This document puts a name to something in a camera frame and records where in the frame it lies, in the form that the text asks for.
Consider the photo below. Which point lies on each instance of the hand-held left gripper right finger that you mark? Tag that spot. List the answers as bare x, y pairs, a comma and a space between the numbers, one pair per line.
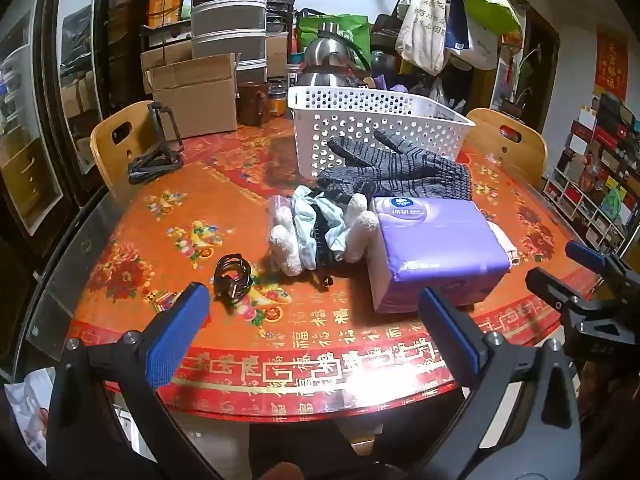
450, 331

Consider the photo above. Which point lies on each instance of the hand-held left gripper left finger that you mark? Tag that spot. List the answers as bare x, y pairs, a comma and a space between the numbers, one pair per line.
175, 335

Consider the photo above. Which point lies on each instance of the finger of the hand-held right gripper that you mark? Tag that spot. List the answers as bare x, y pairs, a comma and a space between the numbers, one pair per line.
585, 256
550, 287

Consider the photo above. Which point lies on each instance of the purple tissue pack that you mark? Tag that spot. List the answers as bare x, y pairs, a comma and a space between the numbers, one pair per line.
430, 245

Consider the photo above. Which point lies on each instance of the white fuzzy sock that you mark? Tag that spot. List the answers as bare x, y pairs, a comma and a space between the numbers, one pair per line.
286, 247
361, 227

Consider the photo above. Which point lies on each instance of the grey striped knit glove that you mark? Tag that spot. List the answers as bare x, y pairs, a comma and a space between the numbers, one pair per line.
415, 170
342, 187

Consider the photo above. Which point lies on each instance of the light blue cloth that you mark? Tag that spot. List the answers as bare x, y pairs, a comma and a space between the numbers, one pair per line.
305, 220

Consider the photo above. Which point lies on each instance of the white perforated plastic basket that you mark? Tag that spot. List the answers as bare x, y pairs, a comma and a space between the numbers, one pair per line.
350, 120

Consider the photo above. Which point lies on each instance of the cluttered storage shelf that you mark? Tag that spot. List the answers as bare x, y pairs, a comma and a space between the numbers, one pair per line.
595, 180

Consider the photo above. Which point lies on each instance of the black hair clip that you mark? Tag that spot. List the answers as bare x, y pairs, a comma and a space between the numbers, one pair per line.
324, 281

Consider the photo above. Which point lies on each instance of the wooden chair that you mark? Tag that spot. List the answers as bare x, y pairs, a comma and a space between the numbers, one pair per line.
505, 145
107, 152

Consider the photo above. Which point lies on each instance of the white paper bag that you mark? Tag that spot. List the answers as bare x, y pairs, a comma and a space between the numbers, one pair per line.
30, 410

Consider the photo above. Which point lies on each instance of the black phone stand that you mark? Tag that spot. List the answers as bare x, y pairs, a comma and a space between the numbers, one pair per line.
160, 157

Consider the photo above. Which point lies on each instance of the potted plant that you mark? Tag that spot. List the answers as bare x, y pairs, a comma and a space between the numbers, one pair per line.
522, 87

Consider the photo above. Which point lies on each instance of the open cardboard box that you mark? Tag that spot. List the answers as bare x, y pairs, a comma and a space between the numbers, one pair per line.
200, 100

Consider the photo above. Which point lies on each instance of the blue and white bag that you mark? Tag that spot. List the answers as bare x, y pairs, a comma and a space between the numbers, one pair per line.
475, 45

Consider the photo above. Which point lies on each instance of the orange glass jar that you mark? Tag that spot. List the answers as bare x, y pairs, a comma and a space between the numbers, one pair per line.
277, 105

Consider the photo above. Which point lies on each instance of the glass cabinet door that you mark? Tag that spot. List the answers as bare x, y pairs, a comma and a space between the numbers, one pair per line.
45, 110

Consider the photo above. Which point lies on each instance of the stainless steel kettle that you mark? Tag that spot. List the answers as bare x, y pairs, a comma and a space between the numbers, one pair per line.
325, 52

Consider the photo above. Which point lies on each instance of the grey stacked containers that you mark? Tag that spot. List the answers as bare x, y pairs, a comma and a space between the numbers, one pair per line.
227, 20

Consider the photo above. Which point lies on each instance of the green shopping bag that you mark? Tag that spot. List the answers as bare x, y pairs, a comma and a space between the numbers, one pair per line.
350, 25

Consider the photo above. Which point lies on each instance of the orange printed box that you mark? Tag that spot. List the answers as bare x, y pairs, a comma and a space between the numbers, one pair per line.
167, 5

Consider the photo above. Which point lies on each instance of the red wall poster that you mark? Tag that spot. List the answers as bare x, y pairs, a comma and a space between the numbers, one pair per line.
611, 62

